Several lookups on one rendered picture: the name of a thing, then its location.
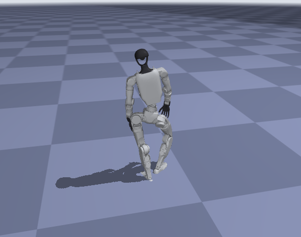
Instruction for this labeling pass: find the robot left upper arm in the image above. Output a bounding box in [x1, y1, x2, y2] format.
[126, 75, 136, 106]

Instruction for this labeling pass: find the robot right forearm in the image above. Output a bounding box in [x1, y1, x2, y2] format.
[164, 89, 172, 105]

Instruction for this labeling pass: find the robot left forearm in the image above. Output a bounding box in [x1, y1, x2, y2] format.
[125, 100, 133, 118]

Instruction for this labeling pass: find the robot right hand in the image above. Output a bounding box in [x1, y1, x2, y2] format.
[159, 101, 170, 118]

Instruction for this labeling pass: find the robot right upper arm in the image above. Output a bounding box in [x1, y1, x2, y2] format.
[157, 67, 171, 93]

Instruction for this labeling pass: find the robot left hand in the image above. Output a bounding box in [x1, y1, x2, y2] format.
[127, 117, 132, 130]

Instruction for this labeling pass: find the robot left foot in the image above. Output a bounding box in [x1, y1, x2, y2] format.
[141, 171, 153, 181]

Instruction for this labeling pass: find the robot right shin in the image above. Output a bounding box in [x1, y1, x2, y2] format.
[156, 136, 173, 170]

